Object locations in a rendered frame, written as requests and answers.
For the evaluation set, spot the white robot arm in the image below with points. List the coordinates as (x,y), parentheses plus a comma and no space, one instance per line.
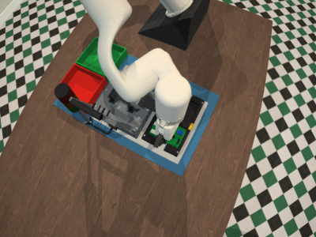
(155,70)

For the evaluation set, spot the red bin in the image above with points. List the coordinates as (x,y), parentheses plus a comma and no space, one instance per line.
(85,83)

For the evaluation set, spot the green bin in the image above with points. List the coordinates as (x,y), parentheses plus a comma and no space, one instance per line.
(89,58)

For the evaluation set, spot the green circuit board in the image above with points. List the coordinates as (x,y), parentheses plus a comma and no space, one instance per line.
(177,137)

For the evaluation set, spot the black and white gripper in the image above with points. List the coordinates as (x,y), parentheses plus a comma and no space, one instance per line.
(167,132)

